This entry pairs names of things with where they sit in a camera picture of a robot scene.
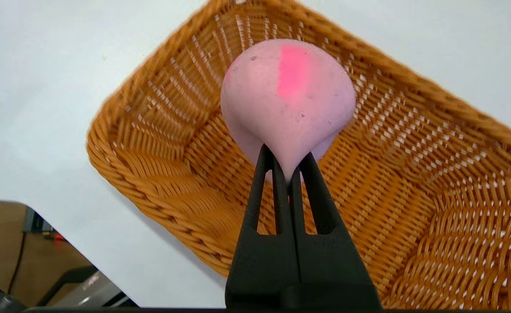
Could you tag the pink peach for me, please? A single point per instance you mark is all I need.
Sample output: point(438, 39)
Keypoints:
point(281, 108)

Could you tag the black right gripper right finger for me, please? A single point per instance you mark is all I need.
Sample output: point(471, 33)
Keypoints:
point(329, 265)

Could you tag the grey and black robot base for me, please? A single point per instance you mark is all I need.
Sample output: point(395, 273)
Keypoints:
point(85, 291)

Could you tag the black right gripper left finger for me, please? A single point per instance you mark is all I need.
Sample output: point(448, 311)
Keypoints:
point(264, 265)

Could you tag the black device with red light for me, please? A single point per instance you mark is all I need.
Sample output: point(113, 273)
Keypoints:
point(40, 224)

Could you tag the orange woven wicker basket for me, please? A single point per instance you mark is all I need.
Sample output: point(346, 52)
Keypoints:
point(412, 174)

